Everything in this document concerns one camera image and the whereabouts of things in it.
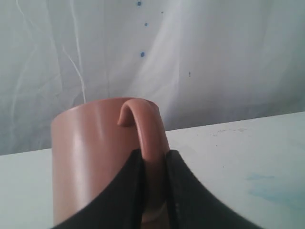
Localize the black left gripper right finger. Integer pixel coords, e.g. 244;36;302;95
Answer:
166;150;254;229

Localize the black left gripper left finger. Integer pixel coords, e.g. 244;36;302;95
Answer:
54;149;145;229

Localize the pink ceramic mug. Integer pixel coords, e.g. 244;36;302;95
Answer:
51;98;170;224

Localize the white backdrop curtain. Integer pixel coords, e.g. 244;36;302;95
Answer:
0;0;305;155

